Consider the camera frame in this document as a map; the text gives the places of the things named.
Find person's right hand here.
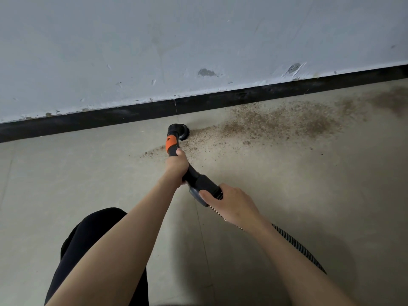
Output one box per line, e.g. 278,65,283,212
199,183,266,231

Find tiled floor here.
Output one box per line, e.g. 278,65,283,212
0,78,408,306

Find person's left hand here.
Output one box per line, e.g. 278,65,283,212
163,147,190,189

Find brown sawdust dirt patch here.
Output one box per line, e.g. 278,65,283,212
143,86,408,158

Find person's left forearm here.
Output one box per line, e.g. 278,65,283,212
46,178,181,306

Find person's black trousers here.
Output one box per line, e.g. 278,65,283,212
43,207,150,306

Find person's right forearm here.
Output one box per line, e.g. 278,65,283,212
250,216,358,306

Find black vacuum hose with handle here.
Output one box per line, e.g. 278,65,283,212
165,123,327,275

